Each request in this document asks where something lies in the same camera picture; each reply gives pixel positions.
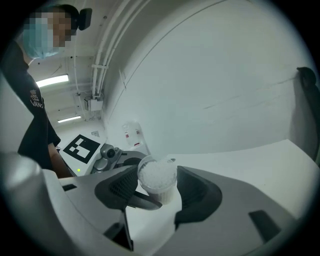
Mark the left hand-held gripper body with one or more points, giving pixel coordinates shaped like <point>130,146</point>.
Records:
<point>82,150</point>

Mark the person's head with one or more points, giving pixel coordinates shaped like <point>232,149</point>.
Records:
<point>60,25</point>

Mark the long ceiling light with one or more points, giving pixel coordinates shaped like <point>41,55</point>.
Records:
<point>69,119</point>
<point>52,80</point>

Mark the black head-mounted camera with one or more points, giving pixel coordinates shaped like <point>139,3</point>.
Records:
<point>84,18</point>

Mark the white electrical box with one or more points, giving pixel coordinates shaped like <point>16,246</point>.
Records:
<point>95,105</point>

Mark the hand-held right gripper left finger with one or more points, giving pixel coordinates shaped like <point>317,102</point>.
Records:
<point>112,192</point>

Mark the black office chair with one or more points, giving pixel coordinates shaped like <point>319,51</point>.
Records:
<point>308,100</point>

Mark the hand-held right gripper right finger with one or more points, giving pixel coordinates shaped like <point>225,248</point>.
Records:
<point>200,197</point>

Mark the blue face mask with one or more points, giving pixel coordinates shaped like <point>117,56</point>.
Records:
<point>37,40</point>

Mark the person in black shirt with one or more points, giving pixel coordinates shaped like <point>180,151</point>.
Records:
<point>30,100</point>

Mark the framed wall sign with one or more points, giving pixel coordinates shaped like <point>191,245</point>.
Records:
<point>95,134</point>

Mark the cotton swab jar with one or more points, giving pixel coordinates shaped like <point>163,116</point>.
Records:
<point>157,192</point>

